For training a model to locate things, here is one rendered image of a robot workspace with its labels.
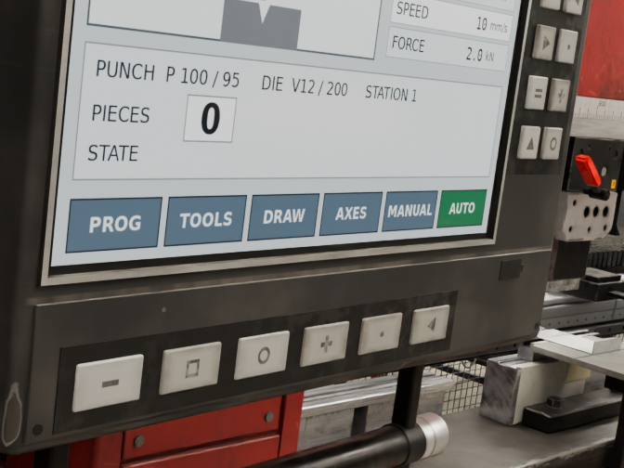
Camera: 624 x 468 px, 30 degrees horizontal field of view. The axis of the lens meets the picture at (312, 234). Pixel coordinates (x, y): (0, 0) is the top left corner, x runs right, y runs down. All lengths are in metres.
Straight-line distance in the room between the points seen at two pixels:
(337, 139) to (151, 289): 0.14
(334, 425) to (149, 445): 0.55
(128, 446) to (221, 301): 0.49
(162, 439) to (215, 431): 0.06
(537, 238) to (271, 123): 0.29
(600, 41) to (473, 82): 1.17
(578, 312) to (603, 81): 0.75
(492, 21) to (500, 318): 0.20
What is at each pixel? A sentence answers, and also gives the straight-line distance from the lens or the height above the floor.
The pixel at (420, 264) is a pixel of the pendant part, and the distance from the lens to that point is 0.69.
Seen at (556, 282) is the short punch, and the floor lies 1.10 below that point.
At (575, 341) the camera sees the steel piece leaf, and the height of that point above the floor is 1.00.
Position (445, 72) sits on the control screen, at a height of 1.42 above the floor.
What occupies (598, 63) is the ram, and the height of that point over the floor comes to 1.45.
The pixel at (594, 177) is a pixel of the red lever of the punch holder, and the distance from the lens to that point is 1.83.
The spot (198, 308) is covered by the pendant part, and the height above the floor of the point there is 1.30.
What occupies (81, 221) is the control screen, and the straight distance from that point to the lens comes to 0.49.
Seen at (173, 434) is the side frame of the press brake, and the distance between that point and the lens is 1.06.
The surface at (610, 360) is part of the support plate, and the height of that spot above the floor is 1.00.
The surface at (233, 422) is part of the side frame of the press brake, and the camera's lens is 1.11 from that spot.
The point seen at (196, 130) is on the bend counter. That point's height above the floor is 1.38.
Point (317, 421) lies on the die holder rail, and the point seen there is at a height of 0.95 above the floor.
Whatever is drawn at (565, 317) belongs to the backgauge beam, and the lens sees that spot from 2.48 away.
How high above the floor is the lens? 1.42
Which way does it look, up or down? 9 degrees down
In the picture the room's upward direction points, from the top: 7 degrees clockwise
